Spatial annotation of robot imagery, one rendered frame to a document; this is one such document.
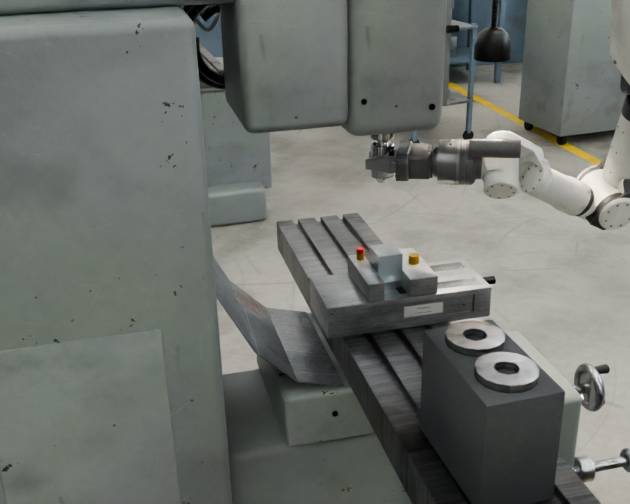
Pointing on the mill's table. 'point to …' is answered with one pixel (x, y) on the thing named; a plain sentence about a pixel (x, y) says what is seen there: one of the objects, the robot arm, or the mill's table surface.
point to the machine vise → (395, 299)
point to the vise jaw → (417, 276)
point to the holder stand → (490, 413)
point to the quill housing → (395, 65)
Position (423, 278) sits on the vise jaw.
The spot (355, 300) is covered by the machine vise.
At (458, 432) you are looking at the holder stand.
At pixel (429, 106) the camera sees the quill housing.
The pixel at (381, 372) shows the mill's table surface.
